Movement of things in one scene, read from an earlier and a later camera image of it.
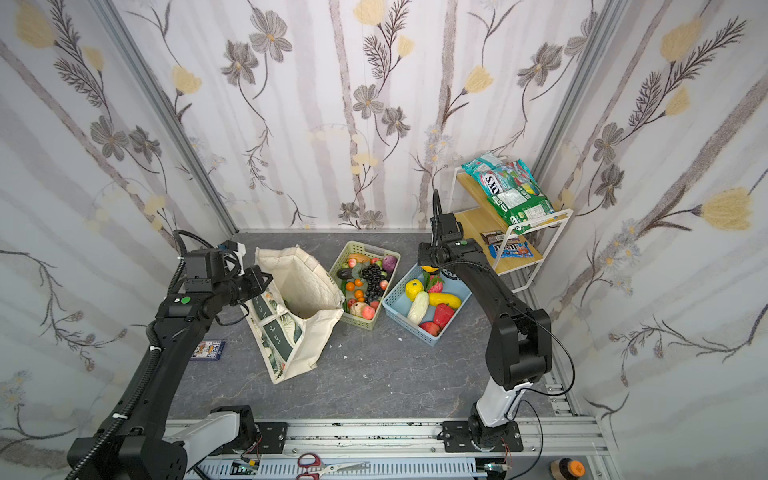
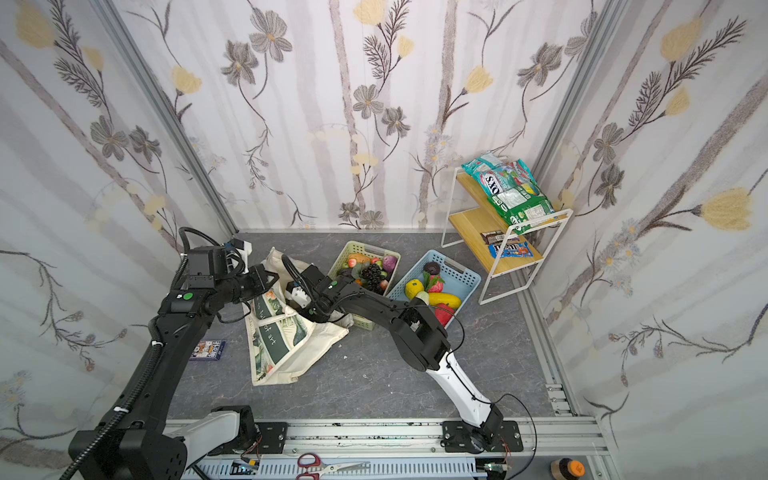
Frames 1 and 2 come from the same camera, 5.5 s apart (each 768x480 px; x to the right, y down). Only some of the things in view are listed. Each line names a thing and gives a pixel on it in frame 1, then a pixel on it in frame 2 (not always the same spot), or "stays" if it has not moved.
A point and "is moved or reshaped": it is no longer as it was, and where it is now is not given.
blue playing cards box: x=208 y=350 stays
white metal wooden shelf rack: x=504 y=248 stays
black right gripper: x=429 y=255 to x=306 y=282
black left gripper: x=251 y=284 stays
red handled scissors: x=314 y=467 stays
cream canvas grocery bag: x=281 y=319 is moved or reshaped
